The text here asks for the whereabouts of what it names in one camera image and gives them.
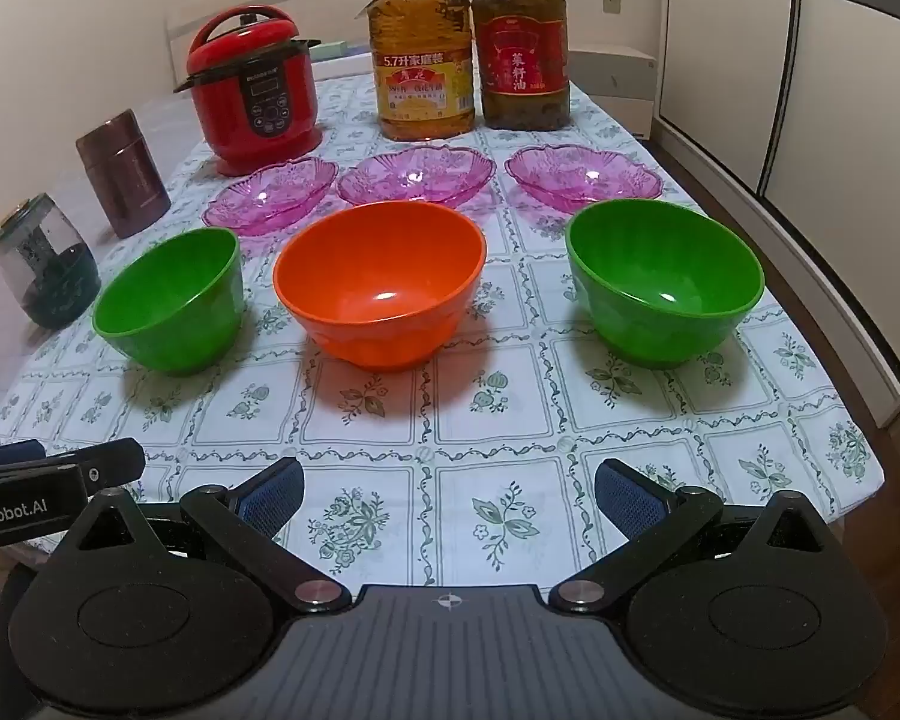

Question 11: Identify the clear jar with dark contents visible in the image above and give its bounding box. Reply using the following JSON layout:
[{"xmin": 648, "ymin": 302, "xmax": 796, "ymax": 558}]
[{"xmin": 0, "ymin": 193, "xmax": 102, "ymax": 329}]

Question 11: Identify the orange plastic bowl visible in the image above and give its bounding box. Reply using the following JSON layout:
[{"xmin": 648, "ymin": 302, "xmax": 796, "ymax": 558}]
[{"xmin": 273, "ymin": 202, "xmax": 488, "ymax": 371}]

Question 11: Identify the large green plastic bowl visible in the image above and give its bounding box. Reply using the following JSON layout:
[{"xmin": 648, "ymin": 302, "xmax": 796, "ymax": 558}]
[{"xmin": 566, "ymin": 200, "xmax": 766, "ymax": 370}]

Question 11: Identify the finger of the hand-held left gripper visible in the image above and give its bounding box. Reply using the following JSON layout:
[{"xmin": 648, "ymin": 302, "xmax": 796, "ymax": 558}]
[
  {"xmin": 0, "ymin": 441, "xmax": 47, "ymax": 475},
  {"xmin": 41, "ymin": 439, "xmax": 148, "ymax": 494}
]

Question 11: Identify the white bedside cabinet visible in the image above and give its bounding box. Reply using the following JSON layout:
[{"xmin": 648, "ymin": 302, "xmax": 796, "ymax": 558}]
[{"xmin": 568, "ymin": 50, "xmax": 659, "ymax": 142}]

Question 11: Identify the small green plastic bowl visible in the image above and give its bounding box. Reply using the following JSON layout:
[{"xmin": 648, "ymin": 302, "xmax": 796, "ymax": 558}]
[{"xmin": 92, "ymin": 226, "xmax": 245, "ymax": 377}]

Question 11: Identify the white floral patterned tablecloth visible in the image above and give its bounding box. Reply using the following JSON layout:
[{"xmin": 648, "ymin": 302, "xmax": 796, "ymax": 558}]
[{"xmin": 0, "ymin": 75, "xmax": 886, "ymax": 590}]

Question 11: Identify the red electric pressure cooker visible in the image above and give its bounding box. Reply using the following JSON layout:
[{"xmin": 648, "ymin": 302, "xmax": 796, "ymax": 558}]
[{"xmin": 174, "ymin": 5, "xmax": 325, "ymax": 177}]

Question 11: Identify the white and grey wardrobe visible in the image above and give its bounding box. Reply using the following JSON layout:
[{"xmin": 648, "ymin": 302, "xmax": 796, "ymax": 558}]
[{"xmin": 656, "ymin": 0, "xmax": 900, "ymax": 466}]

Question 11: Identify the red label dark oil bottle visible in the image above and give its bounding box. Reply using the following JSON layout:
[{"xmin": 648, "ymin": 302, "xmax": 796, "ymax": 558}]
[{"xmin": 471, "ymin": 0, "xmax": 572, "ymax": 130}]

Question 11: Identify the pale green bedding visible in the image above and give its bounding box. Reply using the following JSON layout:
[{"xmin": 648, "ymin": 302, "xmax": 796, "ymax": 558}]
[{"xmin": 315, "ymin": 40, "xmax": 380, "ymax": 80}]

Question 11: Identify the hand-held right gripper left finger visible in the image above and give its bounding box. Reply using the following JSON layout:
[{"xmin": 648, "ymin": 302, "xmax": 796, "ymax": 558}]
[{"xmin": 64, "ymin": 457, "xmax": 352, "ymax": 614}]

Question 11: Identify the yellow label cooking oil bottle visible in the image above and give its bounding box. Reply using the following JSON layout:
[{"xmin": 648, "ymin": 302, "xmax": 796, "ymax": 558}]
[{"xmin": 367, "ymin": 0, "xmax": 477, "ymax": 142}]

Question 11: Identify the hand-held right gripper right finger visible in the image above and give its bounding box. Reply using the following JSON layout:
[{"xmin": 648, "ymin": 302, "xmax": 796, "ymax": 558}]
[{"xmin": 547, "ymin": 457, "xmax": 845, "ymax": 614}]

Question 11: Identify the maroon insulated food jar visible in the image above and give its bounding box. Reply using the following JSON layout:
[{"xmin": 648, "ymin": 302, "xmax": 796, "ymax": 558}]
[{"xmin": 75, "ymin": 109, "xmax": 172, "ymax": 239}]

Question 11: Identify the pink transparent plastic plate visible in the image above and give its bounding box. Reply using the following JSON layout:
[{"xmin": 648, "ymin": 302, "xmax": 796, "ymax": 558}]
[
  {"xmin": 335, "ymin": 146, "xmax": 494, "ymax": 207},
  {"xmin": 201, "ymin": 157, "xmax": 338, "ymax": 235},
  {"xmin": 504, "ymin": 146, "xmax": 665, "ymax": 212}
]

